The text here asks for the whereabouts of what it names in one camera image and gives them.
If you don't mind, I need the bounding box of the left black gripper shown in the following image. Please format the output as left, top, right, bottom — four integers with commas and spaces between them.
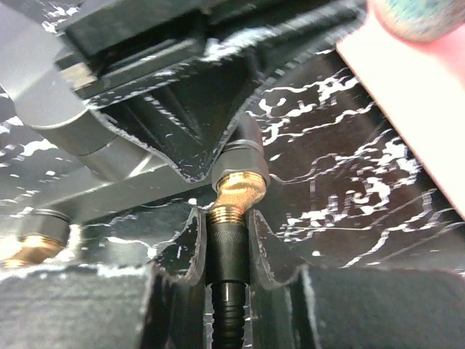
54, 1, 366, 182

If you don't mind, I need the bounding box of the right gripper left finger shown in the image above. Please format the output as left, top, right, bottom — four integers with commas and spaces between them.
1, 208, 206, 348

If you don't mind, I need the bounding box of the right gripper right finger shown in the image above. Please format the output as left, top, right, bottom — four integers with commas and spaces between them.
247, 209, 464, 348

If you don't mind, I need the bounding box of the black flexible metal hose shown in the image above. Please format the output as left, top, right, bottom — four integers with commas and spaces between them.
205, 214, 251, 349

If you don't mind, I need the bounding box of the grey faucet valve fitting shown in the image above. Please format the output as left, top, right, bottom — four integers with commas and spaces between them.
1, 1, 269, 268

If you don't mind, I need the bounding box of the black marble pattern mat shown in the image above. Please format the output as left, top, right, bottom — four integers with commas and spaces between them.
1, 39, 464, 272

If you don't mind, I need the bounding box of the pink three-tier shelf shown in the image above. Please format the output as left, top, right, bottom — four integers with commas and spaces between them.
336, 1, 464, 215

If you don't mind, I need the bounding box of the teal green mug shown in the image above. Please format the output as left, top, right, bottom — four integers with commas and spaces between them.
373, 1, 464, 42

